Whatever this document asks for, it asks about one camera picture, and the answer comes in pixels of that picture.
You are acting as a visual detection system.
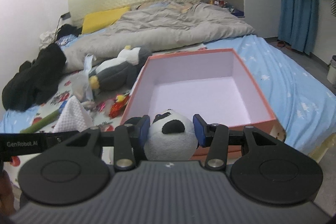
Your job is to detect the blue surgical mask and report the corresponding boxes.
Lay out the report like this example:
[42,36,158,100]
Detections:
[83,55,96,101]

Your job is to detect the grey duvet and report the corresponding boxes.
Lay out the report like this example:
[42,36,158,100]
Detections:
[64,2,256,73]

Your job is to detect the clear zip bag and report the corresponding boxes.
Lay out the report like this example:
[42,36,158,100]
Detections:
[71,73,91,102]

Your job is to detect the black clothing pile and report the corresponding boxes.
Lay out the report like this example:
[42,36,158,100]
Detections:
[2,43,66,111]

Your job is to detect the green massage hammer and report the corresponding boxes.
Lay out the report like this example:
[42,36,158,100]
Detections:
[20,110,61,134]

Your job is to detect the pink cardboard box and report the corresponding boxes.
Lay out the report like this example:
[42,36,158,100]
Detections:
[119,48,287,159]

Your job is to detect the white trash bin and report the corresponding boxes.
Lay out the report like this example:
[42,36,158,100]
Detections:
[327,55,336,85]

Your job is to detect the floral plastic mat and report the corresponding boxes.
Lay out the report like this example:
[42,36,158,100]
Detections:
[10,48,211,172]

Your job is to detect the grey white penguin plush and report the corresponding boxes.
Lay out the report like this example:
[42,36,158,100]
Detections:
[89,46,152,92]

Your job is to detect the red foil packet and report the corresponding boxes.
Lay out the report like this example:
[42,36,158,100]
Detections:
[108,94,129,118]

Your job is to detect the blue curtain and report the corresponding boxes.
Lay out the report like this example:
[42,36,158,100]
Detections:
[278,0,318,55]

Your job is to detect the small panda plush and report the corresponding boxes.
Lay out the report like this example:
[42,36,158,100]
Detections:
[144,109,198,161]

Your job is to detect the bottles on shelf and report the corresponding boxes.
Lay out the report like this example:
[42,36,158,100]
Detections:
[204,0,230,8]

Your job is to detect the light blue bedsheet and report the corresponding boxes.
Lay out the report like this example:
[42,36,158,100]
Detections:
[0,2,336,156]

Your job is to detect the white cloth pile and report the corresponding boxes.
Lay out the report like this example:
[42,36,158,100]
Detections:
[39,30,56,50]

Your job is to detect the person left hand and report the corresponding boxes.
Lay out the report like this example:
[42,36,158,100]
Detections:
[0,170,15,215]

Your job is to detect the white tissue paper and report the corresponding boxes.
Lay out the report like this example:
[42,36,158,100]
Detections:
[52,96,93,133]

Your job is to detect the yellow pillow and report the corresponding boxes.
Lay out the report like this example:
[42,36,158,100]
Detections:
[81,6,130,34]

